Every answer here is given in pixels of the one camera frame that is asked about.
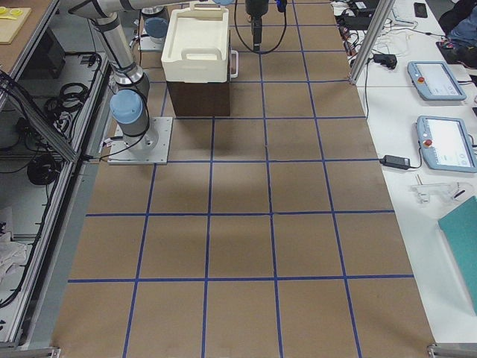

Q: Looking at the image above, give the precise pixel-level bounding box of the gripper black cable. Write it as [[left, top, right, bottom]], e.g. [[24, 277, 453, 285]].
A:
[[233, 0, 288, 53]]

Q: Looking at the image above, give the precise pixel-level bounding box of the near blue teach pendant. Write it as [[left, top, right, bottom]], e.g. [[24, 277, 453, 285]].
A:
[[416, 116, 476, 173]]

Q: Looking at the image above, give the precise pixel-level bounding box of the wooden drawer with white handle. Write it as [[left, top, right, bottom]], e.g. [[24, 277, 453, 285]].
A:
[[230, 49, 239, 79]]

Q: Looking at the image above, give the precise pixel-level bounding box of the dark brown wooden cabinet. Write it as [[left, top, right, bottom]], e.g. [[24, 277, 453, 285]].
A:
[[166, 41, 230, 117]]

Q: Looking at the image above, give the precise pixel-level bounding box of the far blue teach pendant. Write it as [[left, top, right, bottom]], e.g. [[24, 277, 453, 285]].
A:
[[407, 61, 467, 101]]

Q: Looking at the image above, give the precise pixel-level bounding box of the cream plastic tray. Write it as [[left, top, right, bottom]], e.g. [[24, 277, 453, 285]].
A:
[[161, 1, 230, 83]]

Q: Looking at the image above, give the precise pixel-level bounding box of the aluminium frame post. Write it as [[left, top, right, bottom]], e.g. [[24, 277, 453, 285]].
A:
[[349, 0, 395, 85]]

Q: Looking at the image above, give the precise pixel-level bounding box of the wooden board with yellow parts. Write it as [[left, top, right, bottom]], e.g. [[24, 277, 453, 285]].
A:
[[0, 6, 31, 45]]

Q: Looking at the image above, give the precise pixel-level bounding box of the clear acrylic fixture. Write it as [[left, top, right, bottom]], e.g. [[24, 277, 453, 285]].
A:
[[411, 175, 476, 204]]

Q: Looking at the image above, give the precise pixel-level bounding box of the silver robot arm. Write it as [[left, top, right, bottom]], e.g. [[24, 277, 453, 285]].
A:
[[67, 0, 235, 164], [141, 5, 169, 41]]

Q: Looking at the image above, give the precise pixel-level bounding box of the black power adapter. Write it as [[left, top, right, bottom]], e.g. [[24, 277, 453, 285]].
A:
[[379, 154, 411, 170]]

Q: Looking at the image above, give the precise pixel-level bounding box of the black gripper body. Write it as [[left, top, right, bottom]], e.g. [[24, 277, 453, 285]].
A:
[[245, 0, 267, 22]]

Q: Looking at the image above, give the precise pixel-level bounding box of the blue teach pendant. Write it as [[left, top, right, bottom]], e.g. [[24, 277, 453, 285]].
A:
[[407, 61, 467, 101], [416, 116, 476, 173]]

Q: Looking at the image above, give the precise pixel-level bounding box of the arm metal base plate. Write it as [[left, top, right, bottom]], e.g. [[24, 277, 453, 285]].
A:
[[107, 117, 174, 165], [139, 34, 165, 52]]

